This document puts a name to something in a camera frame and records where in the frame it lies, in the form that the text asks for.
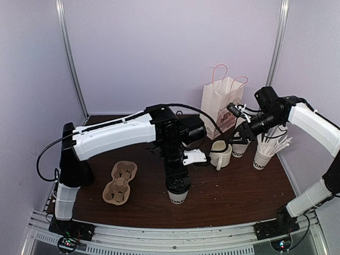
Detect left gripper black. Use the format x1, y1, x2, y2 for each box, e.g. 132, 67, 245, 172
159, 140, 192, 192

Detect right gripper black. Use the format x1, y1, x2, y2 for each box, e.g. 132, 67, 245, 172
226, 110, 284, 145

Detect stack of white paper cups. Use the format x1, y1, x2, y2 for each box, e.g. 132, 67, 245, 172
232, 117, 249, 158

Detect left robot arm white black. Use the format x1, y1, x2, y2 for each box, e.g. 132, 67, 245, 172
55, 104, 207, 236

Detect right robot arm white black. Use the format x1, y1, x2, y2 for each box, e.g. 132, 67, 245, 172
226, 87, 339, 235

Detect white paper takeout bag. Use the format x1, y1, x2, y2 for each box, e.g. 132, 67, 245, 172
200, 64, 249, 140

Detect cream ribbed ceramic mug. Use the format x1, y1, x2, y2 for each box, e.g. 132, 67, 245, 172
209, 140, 232, 171

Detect paper cup holding straws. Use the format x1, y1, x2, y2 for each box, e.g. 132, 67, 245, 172
253, 149, 273, 170

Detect bundle of white straws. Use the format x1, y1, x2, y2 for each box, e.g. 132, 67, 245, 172
257, 125, 292, 156

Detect cardboard two-cup carrier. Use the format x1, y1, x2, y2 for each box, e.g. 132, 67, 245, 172
102, 161, 138, 206

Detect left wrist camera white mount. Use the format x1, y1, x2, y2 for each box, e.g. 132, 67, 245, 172
183, 149, 207, 166

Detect aluminium front rail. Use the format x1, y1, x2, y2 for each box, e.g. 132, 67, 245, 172
19, 210, 330, 254

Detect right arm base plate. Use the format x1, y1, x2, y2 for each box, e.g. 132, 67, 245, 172
253, 220, 300, 241

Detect right aluminium wall post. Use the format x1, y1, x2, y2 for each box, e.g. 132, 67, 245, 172
265, 0, 290, 87

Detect aluminium wall post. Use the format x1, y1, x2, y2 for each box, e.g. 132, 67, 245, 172
265, 0, 290, 87
55, 0, 89, 118

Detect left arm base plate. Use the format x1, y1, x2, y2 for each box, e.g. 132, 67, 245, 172
48, 219, 95, 241

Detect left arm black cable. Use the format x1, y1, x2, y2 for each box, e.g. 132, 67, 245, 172
36, 103, 226, 183

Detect left aluminium wall post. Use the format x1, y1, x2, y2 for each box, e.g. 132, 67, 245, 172
55, 0, 89, 118

